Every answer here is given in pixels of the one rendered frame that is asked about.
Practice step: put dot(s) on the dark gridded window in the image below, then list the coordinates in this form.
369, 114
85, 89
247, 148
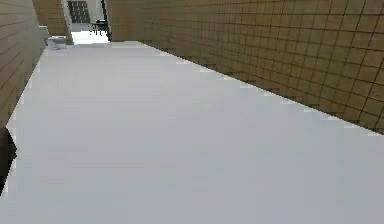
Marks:
78, 11

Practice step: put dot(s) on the dark brown furniture edge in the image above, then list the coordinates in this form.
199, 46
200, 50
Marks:
5, 156

